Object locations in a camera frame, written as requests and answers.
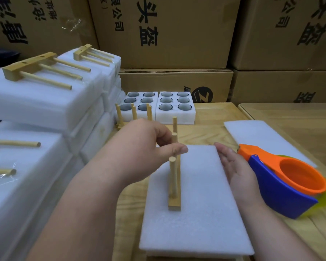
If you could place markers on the person's right hand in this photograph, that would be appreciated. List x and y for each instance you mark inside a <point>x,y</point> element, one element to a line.
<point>239,174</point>

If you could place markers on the person's left hand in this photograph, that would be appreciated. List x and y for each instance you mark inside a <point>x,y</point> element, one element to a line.
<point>133,152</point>

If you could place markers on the row of wooden peg racks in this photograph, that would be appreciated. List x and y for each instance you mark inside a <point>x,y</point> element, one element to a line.
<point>119,116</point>

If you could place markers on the orange and blue tape dispenser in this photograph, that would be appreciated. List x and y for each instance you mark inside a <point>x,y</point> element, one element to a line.
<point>277,190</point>

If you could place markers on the pile of white foam sheets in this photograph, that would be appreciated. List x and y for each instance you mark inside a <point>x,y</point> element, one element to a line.
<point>261,136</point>

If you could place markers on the stack of white foam trays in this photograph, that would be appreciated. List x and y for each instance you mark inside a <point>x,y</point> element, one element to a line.
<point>174,116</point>

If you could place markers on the person's right forearm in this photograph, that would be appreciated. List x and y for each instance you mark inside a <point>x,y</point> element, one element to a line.
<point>280,233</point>

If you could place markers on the person's left forearm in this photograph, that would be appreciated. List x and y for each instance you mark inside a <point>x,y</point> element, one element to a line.
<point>81,220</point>

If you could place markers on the stack of brown cardboard boxes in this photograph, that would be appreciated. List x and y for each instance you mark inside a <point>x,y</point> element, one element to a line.
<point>168,29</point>

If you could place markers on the black plastic bag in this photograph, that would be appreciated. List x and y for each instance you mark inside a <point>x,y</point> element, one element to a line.
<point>3,58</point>

